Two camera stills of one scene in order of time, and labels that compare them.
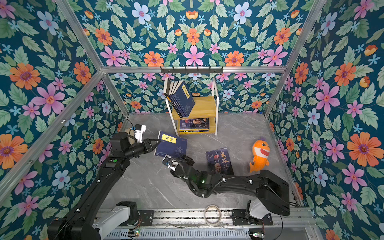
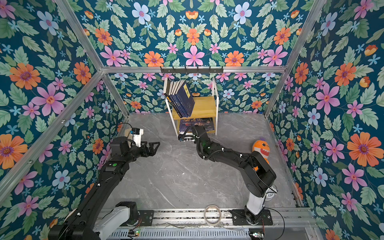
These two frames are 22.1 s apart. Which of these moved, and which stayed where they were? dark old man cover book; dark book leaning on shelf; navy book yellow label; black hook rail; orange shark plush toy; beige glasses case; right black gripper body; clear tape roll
Moved: navy book yellow label; right black gripper body; dark old man cover book
Stayed: orange shark plush toy; beige glasses case; dark book leaning on shelf; clear tape roll; black hook rail
